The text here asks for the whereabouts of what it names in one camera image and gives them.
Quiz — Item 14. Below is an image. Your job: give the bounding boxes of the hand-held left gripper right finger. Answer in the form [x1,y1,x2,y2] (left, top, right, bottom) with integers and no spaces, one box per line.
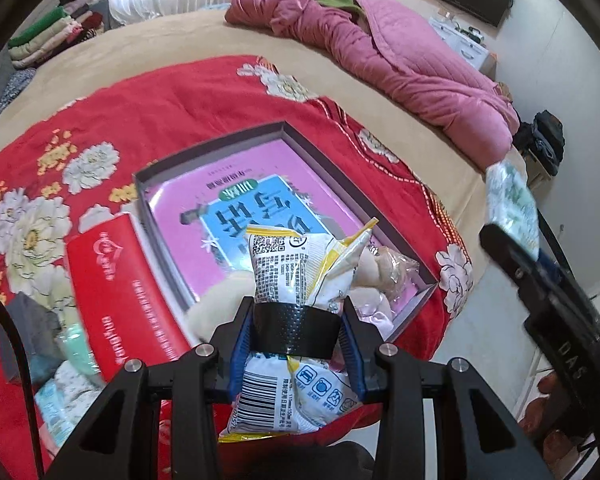
[339,296,553,480]

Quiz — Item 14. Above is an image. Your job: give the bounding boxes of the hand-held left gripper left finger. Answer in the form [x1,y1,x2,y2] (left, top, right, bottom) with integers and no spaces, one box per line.
[45,296,257,480]

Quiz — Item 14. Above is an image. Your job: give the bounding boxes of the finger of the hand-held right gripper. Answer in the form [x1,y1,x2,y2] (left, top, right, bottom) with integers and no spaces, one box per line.
[480,223,548,288]

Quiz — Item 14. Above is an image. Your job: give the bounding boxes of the white and green tissue pack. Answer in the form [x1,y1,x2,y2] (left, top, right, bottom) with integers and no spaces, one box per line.
[485,159,540,256]

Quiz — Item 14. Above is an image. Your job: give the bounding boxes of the black dotted band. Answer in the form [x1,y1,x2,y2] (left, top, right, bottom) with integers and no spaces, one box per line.
[249,302,346,361]

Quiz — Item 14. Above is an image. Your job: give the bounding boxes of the plastic bread bun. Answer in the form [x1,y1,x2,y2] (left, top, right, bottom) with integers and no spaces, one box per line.
[352,246,421,301]

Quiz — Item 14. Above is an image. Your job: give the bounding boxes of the white and yellow snack packet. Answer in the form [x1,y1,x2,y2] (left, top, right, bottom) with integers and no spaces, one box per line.
[219,217,381,443]

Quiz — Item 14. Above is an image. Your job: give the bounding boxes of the dark grey shallow box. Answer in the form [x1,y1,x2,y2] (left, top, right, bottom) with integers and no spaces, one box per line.
[132,120,440,346]

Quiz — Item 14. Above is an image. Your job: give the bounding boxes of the mint green soft item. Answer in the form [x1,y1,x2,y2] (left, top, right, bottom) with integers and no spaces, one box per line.
[55,324,106,376]

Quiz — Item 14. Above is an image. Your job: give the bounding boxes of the brown shoe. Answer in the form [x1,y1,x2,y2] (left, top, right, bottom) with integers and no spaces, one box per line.
[532,372,573,407]
[540,432,590,462]

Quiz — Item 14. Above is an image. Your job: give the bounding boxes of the white plush toy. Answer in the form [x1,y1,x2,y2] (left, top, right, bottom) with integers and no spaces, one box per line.
[182,270,258,348]

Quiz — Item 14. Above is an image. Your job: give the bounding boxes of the black bag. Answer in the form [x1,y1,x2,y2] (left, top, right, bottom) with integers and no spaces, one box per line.
[510,109,566,177]

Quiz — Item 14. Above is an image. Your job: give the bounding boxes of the red and white carton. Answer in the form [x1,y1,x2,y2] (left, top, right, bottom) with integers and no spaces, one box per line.
[64,212,193,383]

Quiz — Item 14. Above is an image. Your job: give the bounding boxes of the blue and white tissue pack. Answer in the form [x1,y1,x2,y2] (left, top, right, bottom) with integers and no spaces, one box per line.
[32,360,106,453]

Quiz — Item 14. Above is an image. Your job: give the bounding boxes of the white cabinet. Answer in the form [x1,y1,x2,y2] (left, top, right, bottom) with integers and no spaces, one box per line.
[427,14,496,81]

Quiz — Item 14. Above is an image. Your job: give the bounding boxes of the pink quilt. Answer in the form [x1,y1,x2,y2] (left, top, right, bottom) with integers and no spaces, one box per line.
[224,0,521,167]

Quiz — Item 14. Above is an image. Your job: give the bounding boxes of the grey folded cloth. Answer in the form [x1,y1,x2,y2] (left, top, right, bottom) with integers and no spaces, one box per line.
[0,292,73,386]

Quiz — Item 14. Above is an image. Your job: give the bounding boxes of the red floral blanket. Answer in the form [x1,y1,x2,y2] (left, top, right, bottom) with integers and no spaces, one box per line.
[0,55,476,461]

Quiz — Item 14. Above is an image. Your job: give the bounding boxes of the dark floral cloth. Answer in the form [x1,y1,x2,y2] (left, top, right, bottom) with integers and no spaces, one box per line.
[0,67,36,121]

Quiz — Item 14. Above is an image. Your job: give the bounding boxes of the stack of folded clothes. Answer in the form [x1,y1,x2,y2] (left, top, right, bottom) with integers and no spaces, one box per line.
[6,0,112,70]

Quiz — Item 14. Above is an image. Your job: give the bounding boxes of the black cable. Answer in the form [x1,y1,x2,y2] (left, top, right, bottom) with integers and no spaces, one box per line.
[0,277,46,480]

